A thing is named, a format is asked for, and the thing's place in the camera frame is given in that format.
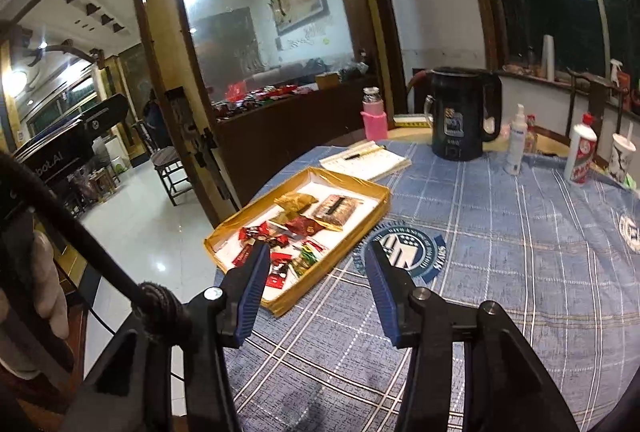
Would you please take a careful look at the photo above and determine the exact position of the brown striped snack packet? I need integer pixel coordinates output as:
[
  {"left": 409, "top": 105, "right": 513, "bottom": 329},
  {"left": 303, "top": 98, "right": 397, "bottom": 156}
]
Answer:
[{"left": 312, "top": 193, "right": 365, "bottom": 233}]

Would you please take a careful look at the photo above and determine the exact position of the yellow-edged white box tray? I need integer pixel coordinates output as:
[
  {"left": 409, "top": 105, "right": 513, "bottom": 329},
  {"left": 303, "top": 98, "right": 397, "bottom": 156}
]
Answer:
[{"left": 204, "top": 166, "right": 392, "bottom": 317}]

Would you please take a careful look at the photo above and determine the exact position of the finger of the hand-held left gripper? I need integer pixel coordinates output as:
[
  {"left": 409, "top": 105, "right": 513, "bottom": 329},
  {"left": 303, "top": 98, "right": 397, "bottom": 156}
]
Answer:
[{"left": 80, "top": 92, "right": 131, "bottom": 137}]

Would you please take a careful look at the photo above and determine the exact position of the frosted glass panel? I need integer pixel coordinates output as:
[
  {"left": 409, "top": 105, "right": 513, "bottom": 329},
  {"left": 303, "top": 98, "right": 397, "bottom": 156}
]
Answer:
[{"left": 172, "top": 0, "right": 361, "bottom": 105}]

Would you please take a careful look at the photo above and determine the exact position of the pink sleeved bottle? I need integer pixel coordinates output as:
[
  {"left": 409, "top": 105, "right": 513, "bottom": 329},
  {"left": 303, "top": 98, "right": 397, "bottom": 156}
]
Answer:
[{"left": 361, "top": 86, "right": 390, "bottom": 140}]

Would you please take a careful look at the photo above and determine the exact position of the white paper cup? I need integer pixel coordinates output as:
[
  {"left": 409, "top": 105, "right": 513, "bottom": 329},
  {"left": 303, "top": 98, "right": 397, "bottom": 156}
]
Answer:
[{"left": 607, "top": 122, "right": 637, "bottom": 177}]

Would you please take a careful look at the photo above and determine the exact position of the black door handle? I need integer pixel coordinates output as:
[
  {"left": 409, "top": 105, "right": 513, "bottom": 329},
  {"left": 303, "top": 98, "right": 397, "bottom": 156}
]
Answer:
[{"left": 165, "top": 86, "right": 241, "bottom": 213}]

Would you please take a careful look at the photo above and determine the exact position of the dark wooden chair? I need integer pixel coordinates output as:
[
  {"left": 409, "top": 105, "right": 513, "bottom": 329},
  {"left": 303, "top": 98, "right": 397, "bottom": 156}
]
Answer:
[{"left": 406, "top": 68, "right": 436, "bottom": 115}]

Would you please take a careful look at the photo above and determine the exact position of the white paper roll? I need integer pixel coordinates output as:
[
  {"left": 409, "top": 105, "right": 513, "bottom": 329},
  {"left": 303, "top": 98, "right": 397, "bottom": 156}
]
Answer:
[{"left": 542, "top": 35, "right": 556, "bottom": 82}]

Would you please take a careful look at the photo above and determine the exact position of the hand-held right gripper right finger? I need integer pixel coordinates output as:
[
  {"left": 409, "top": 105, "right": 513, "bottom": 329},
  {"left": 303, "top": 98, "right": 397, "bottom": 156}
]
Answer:
[{"left": 364, "top": 243, "right": 581, "bottom": 432}]

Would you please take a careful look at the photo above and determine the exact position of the yellow-edged book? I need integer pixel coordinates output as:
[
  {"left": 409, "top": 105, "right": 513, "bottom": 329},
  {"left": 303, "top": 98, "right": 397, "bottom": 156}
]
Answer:
[{"left": 392, "top": 113, "right": 433, "bottom": 129}]

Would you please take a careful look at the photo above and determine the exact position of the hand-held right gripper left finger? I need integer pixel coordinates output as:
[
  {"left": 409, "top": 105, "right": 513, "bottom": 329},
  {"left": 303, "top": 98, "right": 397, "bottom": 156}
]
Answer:
[{"left": 60, "top": 242, "right": 271, "bottom": 432}]

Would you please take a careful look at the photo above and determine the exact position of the small clear bottle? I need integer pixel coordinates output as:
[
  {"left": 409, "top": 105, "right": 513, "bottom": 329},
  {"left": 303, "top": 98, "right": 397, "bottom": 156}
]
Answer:
[{"left": 525, "top": 114, "right": 540, "bottom": 155}]

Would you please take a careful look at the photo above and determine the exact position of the black electric kettle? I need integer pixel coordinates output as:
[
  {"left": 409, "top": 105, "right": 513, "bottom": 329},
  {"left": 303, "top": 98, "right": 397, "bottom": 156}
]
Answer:
[{"left": 425, "top": 66, "right": 503, "bottom": 161}]

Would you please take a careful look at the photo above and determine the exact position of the person's left hand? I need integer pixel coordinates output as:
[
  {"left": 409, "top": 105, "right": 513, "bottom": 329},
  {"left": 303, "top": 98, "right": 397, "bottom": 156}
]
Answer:
[{"left": 30, "top": 229, "right": 71, "bottom": 343}]

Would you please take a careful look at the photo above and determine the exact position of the white paper notebook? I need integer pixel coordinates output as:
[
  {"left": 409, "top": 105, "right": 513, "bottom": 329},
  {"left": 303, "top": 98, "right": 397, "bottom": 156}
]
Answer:
[{"left": 320, "top": 141, "right": 413, "bottom": 180}]

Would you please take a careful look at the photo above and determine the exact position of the row of colourful packets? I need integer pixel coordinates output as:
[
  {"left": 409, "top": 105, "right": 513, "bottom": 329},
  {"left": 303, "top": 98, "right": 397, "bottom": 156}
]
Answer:
[{"left": 220, "top": 82, "right": 316, "bottom": 110}]

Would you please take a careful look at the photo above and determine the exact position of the round ceiling lamp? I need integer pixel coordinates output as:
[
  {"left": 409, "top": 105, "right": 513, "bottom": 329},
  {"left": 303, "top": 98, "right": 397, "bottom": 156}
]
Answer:
[{"left": 2, "top": 69, "right": 28, "bottom": 95}]

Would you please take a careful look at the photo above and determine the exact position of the white spray bottle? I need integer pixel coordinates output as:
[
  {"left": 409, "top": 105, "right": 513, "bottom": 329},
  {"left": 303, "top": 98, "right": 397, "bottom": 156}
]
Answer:
[{"left": 504, "top": 104, "right": 528, "bottom": 176}]

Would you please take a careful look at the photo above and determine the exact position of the brown wooden chair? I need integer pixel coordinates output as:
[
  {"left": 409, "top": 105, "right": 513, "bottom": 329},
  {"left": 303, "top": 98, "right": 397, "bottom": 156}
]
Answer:
[{"left": 135, "top": 119, "right": 193, "bottom": 207}]

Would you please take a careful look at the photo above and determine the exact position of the blue plaid tablecloth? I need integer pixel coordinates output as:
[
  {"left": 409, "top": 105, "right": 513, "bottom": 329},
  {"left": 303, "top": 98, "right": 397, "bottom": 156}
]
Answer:
[{"left": 212, "top": 139, "right": 640, "bottom": 432}]

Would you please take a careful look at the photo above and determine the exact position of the carved wooden armchair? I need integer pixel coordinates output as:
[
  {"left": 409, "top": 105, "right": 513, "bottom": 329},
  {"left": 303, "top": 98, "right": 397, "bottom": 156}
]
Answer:
[{"left": 565, "top": 66, "right": 628, "bottom": 147}]

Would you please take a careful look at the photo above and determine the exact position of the white red-capped liquor bottle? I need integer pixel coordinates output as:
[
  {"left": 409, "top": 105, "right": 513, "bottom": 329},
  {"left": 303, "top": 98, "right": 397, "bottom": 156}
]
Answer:
[{"left": 564, "top": 112, "right": 598, "bottom": 186}]

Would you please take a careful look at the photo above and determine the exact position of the dark wooden cabinet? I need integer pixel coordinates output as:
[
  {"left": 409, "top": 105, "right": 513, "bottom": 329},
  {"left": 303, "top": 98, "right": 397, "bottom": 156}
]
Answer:
[{"left": 215, "top": 72, "right": 396, "bottom": 207}]

